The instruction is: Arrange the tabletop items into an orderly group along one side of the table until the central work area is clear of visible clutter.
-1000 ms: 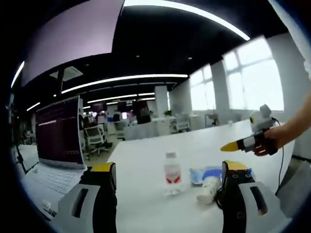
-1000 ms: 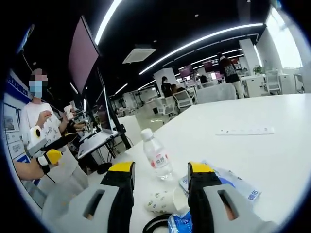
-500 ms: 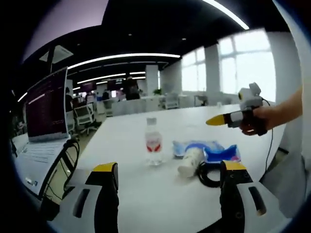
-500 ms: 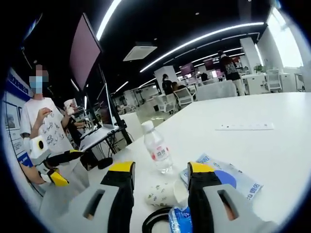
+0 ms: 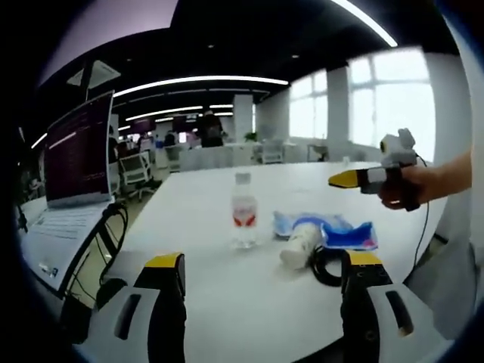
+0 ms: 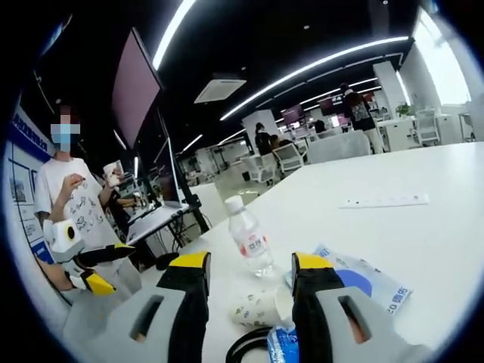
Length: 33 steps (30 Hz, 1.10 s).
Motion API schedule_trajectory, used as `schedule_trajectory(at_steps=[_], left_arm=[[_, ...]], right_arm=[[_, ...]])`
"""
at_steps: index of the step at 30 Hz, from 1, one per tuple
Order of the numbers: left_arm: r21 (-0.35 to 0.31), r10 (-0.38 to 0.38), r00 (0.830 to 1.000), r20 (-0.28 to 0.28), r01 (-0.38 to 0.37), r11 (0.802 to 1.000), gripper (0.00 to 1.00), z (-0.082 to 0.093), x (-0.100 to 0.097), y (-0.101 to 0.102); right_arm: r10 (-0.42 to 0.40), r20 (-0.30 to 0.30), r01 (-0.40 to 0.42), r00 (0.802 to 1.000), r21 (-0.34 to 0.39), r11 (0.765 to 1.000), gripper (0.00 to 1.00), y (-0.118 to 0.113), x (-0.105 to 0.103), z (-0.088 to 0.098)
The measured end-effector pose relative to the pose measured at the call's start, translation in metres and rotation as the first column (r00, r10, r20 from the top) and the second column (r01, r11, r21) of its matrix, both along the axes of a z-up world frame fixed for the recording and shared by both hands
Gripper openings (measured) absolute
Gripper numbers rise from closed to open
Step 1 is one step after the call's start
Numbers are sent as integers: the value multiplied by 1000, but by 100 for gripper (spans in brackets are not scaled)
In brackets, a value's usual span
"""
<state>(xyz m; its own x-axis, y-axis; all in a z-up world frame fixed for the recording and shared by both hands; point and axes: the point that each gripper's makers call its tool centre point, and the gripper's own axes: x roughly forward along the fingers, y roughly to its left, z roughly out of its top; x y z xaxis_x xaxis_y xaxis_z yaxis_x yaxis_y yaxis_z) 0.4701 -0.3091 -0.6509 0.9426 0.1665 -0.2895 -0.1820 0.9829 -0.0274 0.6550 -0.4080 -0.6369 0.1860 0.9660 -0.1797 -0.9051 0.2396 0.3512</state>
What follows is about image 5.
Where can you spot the white paper cup item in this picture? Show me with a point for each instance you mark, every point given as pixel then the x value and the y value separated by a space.
pixel 298 246

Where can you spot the person's right hand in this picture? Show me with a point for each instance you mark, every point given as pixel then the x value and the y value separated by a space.
pixel 408 189

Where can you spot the white office chair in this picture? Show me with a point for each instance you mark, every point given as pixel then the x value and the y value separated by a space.
pixel 136 168

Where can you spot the ceiling air conditioner vent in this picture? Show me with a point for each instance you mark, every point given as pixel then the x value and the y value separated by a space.
pixel 102 72

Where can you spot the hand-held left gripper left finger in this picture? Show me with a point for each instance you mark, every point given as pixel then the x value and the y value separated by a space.
pixel 170 310

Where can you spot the long ceiling light strip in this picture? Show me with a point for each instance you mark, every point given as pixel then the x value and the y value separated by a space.
pixel 367 20
pixel 196 80

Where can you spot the person's white clothing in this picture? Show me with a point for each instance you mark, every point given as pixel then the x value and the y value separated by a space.
pixel 446 287

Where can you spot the large bright window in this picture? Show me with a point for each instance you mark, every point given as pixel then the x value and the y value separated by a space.
pixel 308 109
pixel 393 106

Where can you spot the clear plastic bottle item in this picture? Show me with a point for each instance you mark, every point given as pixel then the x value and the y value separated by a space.
pixel 244 211

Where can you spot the blue plastic packet item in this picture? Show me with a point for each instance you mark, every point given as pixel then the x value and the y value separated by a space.
pixel 351 236

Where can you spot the white table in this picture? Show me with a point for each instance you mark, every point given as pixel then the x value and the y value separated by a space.
pixel 246 302

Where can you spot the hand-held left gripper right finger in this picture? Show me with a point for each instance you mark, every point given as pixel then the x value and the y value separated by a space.
pixel 359 314

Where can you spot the black metal stand frame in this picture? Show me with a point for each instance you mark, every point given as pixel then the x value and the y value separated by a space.
pixel 123 223

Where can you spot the silver laptop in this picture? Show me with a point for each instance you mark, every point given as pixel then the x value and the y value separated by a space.
pixel 75 151

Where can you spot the green potted plant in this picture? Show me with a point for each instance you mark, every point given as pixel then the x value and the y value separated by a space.
pixel 250 137

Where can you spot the light blue pad package item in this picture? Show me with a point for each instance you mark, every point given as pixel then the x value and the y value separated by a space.
pixel 283 227

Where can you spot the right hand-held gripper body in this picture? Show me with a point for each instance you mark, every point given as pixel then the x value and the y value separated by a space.
pixel 401 151

